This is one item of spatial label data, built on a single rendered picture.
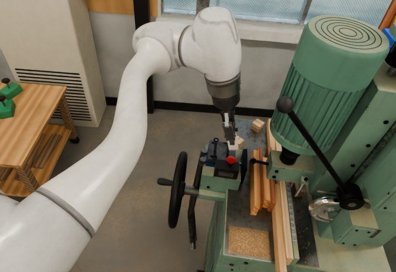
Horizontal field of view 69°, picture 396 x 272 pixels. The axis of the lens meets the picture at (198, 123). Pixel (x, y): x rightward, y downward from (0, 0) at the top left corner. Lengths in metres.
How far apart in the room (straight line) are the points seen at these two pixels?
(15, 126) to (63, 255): 1.57
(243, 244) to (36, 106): 1.51
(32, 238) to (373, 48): 0.64
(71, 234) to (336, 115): 0.59
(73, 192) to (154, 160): 1.84
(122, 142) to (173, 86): 2.02
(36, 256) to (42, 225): 0.03
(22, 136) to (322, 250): 1.56
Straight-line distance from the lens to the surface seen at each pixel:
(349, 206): 0.89
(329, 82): 0.66
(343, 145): 0.83
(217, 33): 0.63
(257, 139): 1.22
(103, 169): 0.43
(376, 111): 0.77
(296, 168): 0.95
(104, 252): 1.94
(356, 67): 0.65
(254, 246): 0.95
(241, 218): 1.00
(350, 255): 1.20
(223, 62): 0.66
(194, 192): 1.12
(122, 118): 0.51
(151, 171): 2.18
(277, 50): 2.31
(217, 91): 0.72
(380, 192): 0.84
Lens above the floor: 1.77
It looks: 45 degrees down
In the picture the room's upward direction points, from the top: 6 degrees clockwise
